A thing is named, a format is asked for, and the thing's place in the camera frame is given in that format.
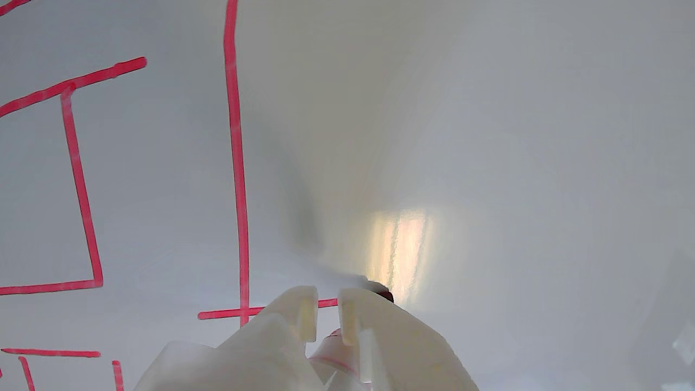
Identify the red whiteboard marker pen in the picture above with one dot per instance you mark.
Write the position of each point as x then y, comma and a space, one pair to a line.
334, 361

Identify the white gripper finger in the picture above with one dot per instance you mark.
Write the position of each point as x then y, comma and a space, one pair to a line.
402, 358
255, 358

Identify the white whiteboard with aluminium frame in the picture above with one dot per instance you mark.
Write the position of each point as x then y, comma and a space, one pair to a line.
434, 136

